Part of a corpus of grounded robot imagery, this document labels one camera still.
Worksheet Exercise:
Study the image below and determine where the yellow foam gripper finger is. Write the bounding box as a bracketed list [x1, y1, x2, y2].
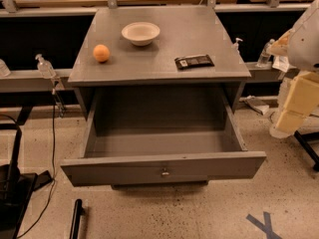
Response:
[275, 111, 306, 134]
[284, 72, 319, 117]

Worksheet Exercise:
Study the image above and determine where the grey top drawer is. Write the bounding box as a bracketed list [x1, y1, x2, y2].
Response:
[61, 86, 266, 186]

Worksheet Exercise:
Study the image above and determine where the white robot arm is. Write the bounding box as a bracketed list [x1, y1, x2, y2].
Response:
[267, 0, 319, 138]

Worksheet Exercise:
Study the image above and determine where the grey drawer cabinet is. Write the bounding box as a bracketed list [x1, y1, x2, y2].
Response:
[67, 5, 252, 190]

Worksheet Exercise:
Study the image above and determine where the white paper packet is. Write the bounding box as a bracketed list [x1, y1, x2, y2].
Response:
[272, 56, 290, 73]

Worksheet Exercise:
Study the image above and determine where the grey box on floor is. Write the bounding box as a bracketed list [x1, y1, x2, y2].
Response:
[245, 96, 269, 115]

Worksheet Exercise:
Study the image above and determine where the clear water bottle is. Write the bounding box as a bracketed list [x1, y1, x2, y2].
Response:
[256, 39, 275, 68]

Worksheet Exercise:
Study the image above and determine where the small pump bottle behind cabinet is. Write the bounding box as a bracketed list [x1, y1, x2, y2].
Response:
[232, 37, 243, 54]

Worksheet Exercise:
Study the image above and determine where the white bowl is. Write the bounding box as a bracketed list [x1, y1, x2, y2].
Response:
[122, 22, 160, 47]

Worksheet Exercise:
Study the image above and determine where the orange fruit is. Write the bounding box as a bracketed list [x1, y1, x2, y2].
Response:
[93, 45, 111, 63]

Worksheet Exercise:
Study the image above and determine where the black bar on floor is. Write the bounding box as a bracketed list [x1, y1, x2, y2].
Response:
[69, 199, 84, 239]

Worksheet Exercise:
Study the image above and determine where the clear sanitizer pump bottle left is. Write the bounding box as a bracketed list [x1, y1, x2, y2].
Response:
[35, 54, 57, 79]

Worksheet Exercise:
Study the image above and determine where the black stand base left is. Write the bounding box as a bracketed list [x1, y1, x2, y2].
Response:
[0, 116, 54, 239]

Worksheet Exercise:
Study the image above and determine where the black cable on floor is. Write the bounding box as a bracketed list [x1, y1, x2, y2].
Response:
[16, 88, 58, 239]

